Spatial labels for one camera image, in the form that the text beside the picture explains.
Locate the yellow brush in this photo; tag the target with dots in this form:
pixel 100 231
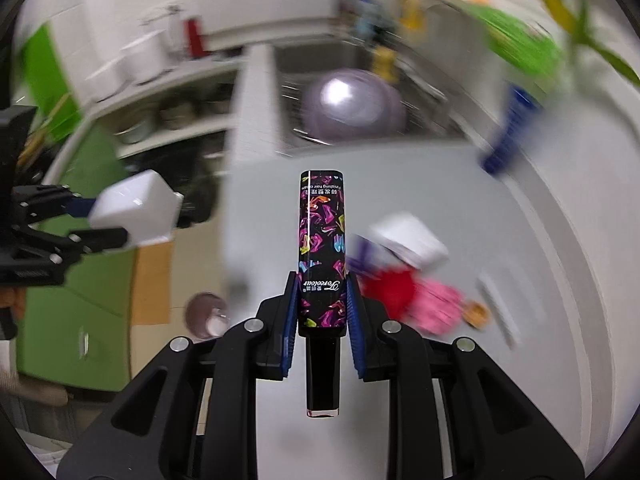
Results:
pixel 411 7

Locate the black printed cosmetic tube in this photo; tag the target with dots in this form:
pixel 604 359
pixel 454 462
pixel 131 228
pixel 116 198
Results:
pixel 322 240

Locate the white paper strip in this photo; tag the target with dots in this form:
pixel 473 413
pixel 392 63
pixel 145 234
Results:
pixel 497 310

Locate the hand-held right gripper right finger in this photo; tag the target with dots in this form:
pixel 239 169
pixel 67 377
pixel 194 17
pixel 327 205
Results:
pixel 356 330

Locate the blue tube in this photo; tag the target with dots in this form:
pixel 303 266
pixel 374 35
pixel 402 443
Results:
pixel 512 130

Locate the green bottle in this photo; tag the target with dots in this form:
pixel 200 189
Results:
pixel 525 45

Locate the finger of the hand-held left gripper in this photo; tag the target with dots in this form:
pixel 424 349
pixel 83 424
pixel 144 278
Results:
pixel 75 206
pixel 95 240

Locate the white carton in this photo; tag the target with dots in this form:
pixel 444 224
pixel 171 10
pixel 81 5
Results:
pixel 135 207

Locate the small yellow object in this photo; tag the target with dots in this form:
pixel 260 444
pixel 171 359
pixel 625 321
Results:
pixel 385 65

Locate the white pot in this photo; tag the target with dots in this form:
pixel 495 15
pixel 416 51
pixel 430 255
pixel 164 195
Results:
pixel 145 57

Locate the white paper box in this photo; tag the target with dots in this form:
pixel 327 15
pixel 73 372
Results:
pixel 410 240

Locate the red kettle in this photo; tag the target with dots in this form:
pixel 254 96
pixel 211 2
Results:
pixel 193 35

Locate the white open shelf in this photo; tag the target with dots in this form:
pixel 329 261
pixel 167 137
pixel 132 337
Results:
pixel 200 77

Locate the pink packet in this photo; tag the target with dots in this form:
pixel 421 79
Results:
pixel 437 307

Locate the pale green basin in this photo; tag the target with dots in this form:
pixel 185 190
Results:
pixel 135 130

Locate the black pedal bin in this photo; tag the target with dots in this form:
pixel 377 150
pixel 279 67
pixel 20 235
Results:
pixel 200 180

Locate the pink waste basket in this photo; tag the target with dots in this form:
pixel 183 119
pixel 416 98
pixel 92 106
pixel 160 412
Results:
pixel 200 312

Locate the steel sink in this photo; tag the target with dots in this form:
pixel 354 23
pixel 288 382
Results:
pixel 435 120

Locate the green leafy plant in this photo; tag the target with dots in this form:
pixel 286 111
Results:
pixel 582 32

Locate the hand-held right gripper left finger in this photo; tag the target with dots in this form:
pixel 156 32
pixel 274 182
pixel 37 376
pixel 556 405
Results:
pixel 290 325

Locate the red wrapper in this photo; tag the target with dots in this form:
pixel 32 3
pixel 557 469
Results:
pixel 390 292

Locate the small orange wrapper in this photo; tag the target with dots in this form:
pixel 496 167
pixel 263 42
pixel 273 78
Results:
pixel 475 314

